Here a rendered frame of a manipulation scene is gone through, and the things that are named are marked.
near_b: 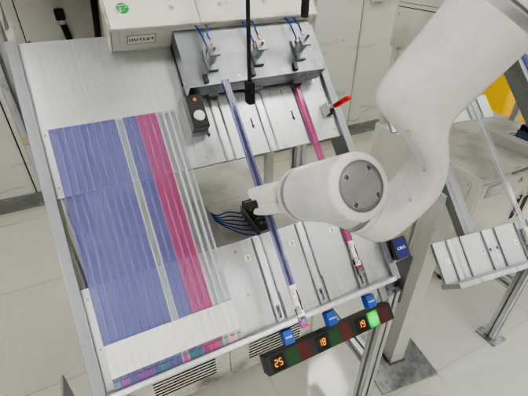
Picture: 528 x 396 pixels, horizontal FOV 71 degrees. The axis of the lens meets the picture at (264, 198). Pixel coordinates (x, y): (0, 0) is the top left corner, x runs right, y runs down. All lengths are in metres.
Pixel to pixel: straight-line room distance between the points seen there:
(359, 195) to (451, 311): 1.58
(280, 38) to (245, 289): 0.59
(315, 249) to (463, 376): 1.05
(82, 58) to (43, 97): 0.12
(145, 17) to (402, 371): 1.48
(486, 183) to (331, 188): 1.36
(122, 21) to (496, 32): 0.68
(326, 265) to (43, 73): 0.73
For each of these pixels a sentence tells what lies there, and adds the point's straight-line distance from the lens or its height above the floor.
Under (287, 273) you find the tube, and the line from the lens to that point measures 0.72.
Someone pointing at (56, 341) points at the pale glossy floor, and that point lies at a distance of 1.91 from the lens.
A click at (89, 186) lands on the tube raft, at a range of 0.80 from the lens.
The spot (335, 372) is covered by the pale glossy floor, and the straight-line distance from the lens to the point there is 1.64.
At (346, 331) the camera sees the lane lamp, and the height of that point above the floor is 0.65.
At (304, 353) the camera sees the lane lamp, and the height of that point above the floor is 0.65.
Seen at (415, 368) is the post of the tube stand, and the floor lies 0.01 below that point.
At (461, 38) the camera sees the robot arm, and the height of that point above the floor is 1.32.
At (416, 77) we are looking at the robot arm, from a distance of 0.41.
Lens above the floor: 1.39
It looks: 34 degrees down
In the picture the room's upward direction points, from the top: straight up
